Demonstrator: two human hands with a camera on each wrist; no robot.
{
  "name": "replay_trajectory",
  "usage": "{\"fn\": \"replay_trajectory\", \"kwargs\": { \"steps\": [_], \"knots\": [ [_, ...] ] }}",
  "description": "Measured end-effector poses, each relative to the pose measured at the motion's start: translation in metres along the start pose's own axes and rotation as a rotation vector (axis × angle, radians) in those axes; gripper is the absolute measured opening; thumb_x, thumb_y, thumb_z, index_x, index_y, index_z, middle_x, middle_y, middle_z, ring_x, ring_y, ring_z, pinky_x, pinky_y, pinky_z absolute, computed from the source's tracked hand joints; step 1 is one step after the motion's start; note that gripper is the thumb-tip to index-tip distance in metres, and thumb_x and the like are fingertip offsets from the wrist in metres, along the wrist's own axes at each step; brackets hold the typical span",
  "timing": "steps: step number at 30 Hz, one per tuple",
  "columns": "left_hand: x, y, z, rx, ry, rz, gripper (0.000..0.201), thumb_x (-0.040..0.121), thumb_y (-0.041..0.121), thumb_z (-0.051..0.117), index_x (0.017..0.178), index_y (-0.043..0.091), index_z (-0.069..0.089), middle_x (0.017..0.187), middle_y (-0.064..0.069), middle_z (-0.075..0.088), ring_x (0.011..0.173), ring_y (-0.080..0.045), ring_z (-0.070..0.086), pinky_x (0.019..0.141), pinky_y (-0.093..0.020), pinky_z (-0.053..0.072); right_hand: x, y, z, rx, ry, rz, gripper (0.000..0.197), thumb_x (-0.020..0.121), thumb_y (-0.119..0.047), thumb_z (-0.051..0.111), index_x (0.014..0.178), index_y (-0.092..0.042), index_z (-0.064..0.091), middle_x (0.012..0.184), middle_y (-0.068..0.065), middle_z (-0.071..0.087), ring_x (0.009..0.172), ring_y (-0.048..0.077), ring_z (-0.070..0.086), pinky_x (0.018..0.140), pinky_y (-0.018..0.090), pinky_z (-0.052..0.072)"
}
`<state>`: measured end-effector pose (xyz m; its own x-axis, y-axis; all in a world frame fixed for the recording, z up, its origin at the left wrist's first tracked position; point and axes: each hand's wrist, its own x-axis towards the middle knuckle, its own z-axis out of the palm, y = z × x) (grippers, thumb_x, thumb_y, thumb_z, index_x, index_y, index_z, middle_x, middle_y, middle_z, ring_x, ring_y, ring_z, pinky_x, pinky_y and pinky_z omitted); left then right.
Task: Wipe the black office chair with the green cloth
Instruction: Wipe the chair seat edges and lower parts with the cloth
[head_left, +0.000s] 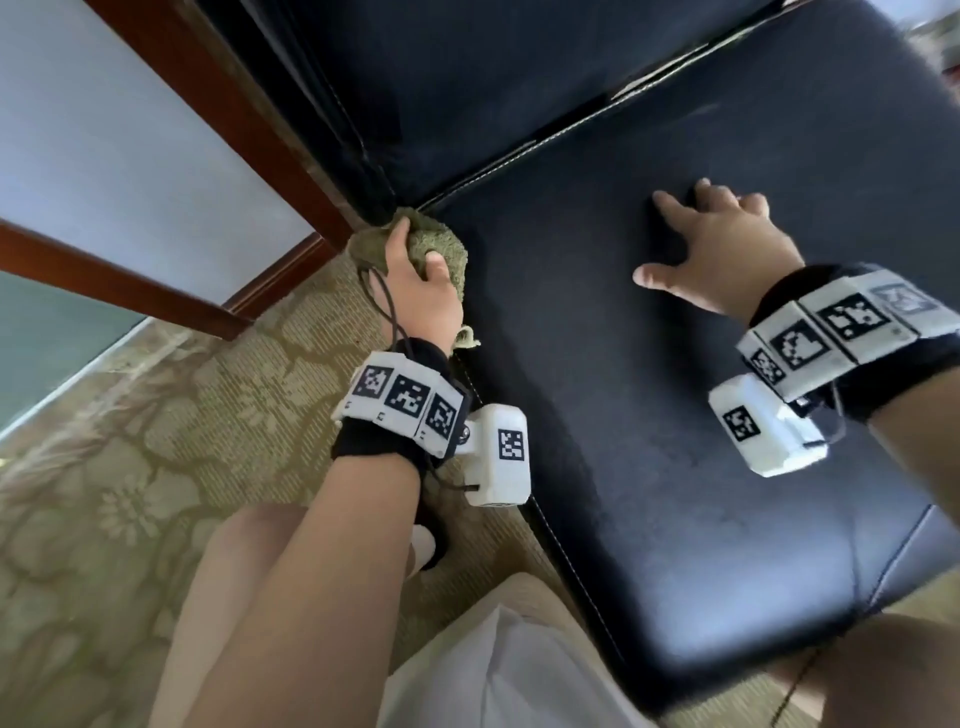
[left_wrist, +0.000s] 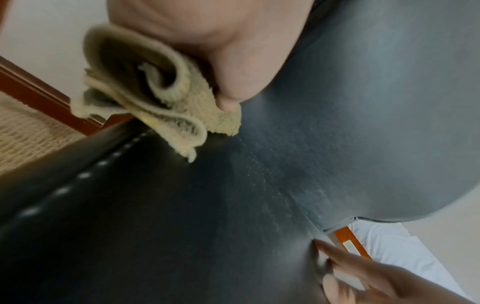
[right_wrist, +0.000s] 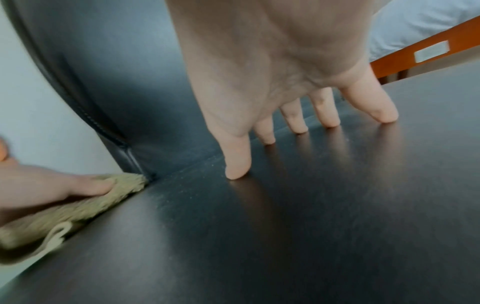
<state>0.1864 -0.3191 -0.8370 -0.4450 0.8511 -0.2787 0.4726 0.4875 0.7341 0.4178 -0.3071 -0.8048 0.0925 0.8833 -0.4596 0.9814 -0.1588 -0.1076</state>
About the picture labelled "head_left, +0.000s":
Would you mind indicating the person's right hand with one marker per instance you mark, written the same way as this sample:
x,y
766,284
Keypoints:
x,y
720,255

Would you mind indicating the person's left hand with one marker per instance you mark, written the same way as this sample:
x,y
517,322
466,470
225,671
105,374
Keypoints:
x,y
420,300

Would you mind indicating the black leather chair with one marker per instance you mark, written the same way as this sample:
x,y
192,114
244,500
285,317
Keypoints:
x,y
675,300

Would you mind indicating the green cleaning cloth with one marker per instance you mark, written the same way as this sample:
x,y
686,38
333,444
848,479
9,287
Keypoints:
x,y
432,233

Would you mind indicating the person's right forearm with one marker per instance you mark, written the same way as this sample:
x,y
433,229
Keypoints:
x,y
930,450

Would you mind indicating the person's left forearm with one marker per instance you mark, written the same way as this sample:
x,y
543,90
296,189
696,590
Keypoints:
x,y
300,600

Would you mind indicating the person's right leg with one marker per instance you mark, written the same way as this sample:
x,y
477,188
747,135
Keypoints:
x,y
885,675

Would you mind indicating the white marker left wristband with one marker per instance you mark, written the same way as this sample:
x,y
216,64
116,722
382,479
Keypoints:
x,y
398,405

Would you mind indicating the white marker wristband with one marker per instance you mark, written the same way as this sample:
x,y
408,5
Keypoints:
x,y
840,338
398,405

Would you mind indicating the white marker right wristband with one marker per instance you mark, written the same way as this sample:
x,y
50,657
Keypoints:
x,y
840,338

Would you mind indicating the black shoe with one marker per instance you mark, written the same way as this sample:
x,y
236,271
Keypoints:
x,y
432,525

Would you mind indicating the frosted glass panel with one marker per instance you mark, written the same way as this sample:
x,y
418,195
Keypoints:
x,y
60,353

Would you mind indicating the white shorts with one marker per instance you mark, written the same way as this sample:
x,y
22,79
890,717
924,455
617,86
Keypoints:
x,y
495,668

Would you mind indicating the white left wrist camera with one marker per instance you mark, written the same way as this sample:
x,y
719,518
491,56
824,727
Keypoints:
x,y
495,458

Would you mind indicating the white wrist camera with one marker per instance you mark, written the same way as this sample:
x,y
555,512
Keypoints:
x,y
495,458
758,428

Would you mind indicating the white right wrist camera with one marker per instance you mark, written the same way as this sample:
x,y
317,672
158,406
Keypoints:
x,y
758,428

